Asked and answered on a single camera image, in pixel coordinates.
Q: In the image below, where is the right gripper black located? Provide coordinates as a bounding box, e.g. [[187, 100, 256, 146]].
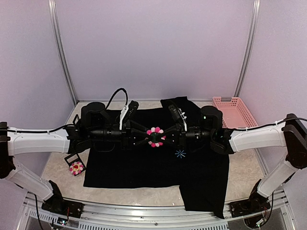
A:
[[155, 123, 214, 150]]

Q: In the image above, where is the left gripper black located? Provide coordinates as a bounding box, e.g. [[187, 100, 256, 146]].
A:
[[89, 120, 153, 150]]

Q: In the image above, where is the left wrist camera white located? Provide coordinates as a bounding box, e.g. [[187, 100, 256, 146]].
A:
[[119, 100, 139, 130]]

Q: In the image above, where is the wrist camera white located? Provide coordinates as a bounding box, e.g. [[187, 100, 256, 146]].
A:
[[167, 104, 188, 131], [119, 100, 139, 130]]

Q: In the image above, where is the black t-shirt blue logo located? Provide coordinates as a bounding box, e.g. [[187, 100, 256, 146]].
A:
[[83, 97, 229, 218]]

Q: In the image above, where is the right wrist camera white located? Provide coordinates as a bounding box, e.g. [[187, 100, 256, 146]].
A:
[[167, 104, 188, 131]]

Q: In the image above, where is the pink plastic basket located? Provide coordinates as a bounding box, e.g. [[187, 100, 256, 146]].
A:
[[213, 97, 258, 128]]

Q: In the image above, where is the right aluminium frame post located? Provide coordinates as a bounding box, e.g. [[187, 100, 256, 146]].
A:
[[233, 0, 261, 97]]

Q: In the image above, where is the flower brooch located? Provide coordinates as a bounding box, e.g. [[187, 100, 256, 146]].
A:
[[70, 161, 84, 175], [146, 127, 166, 148]]

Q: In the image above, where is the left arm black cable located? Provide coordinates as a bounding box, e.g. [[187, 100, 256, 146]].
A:
[[0, 88, 129, 135]]

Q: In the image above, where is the left aluminium frame post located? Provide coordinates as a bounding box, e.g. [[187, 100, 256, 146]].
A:
[[48, 0, 79, 106]]

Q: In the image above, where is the front aluminium rail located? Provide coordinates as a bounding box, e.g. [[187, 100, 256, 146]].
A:
[[14, 189, 295, 230]]

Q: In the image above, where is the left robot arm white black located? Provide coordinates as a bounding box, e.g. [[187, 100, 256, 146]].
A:
[[0, 101, 152, 218]]

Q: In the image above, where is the aluminium frame post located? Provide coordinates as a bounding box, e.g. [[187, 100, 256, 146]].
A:
[[233, 0, 261, 97], [48, 0, 79, 106]]

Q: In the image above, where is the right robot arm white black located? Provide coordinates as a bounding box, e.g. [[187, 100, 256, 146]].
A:
[[162, 104, 307, 218]]

